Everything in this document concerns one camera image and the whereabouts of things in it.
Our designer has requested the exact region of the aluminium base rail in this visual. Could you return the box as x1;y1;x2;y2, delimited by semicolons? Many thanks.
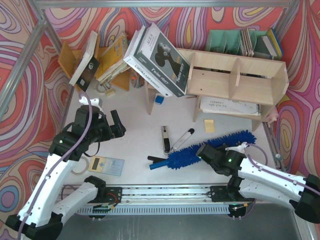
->
32;183;301;206

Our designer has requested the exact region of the white black stapler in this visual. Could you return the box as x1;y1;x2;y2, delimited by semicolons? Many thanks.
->
161;126;171;155

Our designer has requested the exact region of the blue white eraser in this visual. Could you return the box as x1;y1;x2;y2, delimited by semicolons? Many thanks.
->
154;94;165;105

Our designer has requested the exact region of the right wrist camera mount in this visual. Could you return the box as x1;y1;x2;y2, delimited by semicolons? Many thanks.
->
225;142;248;154

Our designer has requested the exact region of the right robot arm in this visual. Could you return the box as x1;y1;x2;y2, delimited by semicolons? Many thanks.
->
196;142;320;224

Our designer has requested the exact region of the light wooden bookshelf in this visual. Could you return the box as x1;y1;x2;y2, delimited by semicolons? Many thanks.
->
146;47;290;132

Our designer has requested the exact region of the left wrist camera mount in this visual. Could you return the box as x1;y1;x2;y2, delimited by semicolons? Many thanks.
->
79;96;104;115

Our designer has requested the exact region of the blue yellow calculator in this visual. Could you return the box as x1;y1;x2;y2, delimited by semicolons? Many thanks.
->
88;156;125;177

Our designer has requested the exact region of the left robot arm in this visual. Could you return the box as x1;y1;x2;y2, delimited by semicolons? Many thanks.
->
5;105;126;240

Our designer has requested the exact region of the green desk organizer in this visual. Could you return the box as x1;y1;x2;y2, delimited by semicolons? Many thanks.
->
205;29;278;61

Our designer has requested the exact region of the pink pig figurine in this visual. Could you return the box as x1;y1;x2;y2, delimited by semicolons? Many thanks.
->
264;107;279;128

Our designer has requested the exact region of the white black paperback book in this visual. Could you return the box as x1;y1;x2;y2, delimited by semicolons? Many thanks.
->
69;31;100;92

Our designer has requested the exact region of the black white Twins story book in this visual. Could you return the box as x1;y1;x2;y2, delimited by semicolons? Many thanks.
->
134;23;190;98

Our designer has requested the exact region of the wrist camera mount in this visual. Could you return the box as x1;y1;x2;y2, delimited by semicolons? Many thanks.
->
79;96;104;115
225;142;248;154

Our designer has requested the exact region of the blue microfiber duster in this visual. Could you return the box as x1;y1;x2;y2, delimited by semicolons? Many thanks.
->
148;130;257;170

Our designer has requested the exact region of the white spiral notebook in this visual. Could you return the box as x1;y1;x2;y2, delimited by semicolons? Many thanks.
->
199;96;261;116

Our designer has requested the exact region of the clear tape roll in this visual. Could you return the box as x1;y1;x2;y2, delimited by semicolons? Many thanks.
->
71;156;90;175

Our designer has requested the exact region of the blue covered book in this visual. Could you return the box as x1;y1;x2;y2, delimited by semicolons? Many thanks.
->
261;28;284;61

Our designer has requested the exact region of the black small tool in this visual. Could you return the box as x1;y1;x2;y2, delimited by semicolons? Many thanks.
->
147;155;166;163

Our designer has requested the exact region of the white black utility knife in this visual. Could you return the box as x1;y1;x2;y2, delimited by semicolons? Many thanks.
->
170;128;195;153

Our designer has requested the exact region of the white Chokladfabriken book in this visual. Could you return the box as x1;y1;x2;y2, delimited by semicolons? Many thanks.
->
123;25;173;98

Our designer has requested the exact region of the yellow sticky note pad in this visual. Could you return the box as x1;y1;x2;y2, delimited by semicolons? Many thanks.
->
204;119;215;133

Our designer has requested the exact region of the pencil cup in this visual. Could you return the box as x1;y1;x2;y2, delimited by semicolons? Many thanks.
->
130;72;145;89

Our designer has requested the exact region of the yellow book stack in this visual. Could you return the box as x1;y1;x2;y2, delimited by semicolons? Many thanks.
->
96;32;130;84

